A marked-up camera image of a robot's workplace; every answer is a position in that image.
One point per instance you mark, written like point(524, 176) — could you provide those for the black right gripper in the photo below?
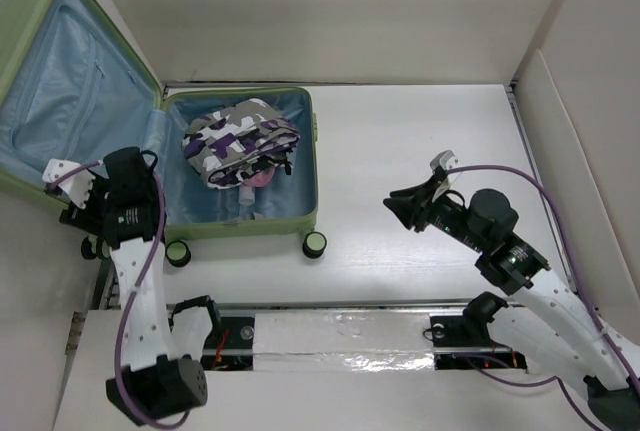
point(414, 204)

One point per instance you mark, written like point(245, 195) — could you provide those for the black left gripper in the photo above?
point(84, 217)

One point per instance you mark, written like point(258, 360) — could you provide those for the green suitcase with blue lining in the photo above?
point(73, 88)

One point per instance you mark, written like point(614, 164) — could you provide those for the purple grey camouflage garment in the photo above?
point(230, 146)

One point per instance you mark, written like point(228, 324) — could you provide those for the small white bottle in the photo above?
point(246, 196)

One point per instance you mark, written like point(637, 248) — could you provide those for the pink headphones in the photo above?
point(261, 179)

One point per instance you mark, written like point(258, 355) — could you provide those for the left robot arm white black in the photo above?
point(158, 377)

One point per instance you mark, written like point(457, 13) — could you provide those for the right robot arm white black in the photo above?
point(537, 314)

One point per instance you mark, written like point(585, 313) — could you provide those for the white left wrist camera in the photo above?
point(73, 179)

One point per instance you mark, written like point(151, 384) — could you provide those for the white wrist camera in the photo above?
point(441, 164)
point(73, 179)

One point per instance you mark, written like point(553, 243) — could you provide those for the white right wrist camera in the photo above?
point(441, 164)

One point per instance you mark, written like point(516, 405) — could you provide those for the metal base rail with foil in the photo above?
point(365, 340)

